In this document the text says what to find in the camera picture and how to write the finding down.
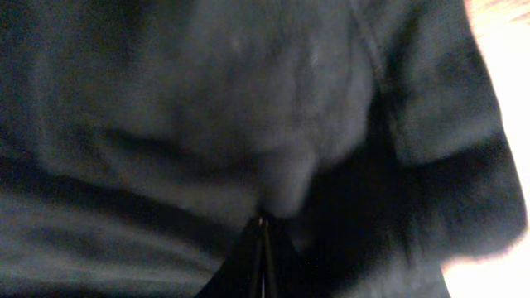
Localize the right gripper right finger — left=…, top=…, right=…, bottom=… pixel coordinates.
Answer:
left=263, top=217, right=330, bottom=298

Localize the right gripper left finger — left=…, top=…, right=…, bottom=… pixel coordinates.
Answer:
left=195, top=218, right=262, bottom=298

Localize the black Nike t-shirt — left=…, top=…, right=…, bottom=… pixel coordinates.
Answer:
left=1, top=0, right=528, bottom=297

